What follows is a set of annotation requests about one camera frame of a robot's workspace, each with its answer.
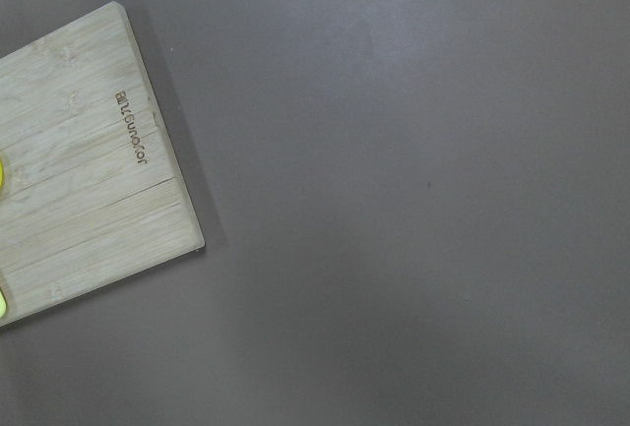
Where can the bamboo cutting board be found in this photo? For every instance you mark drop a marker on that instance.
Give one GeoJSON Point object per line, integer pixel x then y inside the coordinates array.
{"type": "Point", "coordinates": [94, 192]}

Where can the lemon slice on knife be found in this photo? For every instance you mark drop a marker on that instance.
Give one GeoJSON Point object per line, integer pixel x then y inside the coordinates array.
{"type": "Point", "coordinates": [2, 173]}

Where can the yellow plastic knife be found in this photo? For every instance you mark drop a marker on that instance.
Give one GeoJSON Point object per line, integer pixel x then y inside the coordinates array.
{"type": "Point", "coordinates": [3, 305]}

